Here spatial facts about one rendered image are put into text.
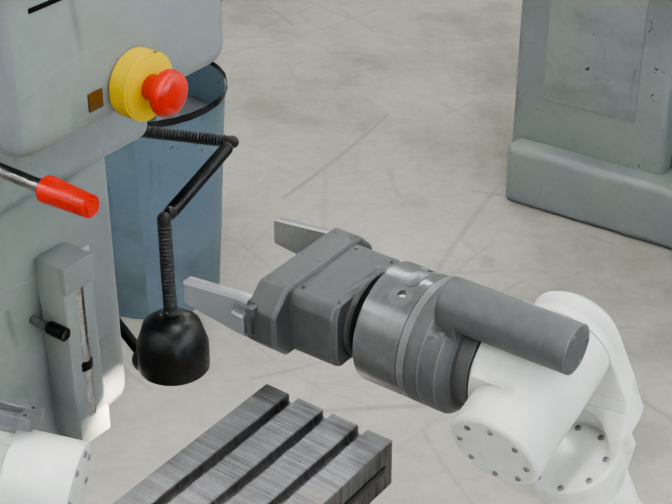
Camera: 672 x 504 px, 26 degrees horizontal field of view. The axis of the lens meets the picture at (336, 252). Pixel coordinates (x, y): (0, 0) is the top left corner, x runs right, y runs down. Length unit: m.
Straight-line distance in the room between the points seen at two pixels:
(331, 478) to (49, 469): 1.11
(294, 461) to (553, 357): 1.18
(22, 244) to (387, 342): 0.51
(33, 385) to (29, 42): 0.44
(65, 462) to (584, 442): 0.35
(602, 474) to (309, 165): 3.86
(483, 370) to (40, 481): 0.29
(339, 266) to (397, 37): 4.77
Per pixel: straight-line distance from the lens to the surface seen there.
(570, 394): 0.94
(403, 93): 5.32
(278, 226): 1.12
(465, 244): 4.40
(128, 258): 3.96
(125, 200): 3.86
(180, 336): 1.42
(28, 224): 1.38
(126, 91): 1.20
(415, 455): 3.58
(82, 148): 1.35
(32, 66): 1.14
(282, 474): 2.03
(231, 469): 2.05
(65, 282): 1.38
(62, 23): 1.16
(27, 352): 1.44
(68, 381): 1.46
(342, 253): 1.04
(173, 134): 1.53
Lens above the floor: 2.27
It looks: 32 degrees down
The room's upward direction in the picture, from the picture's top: straight up
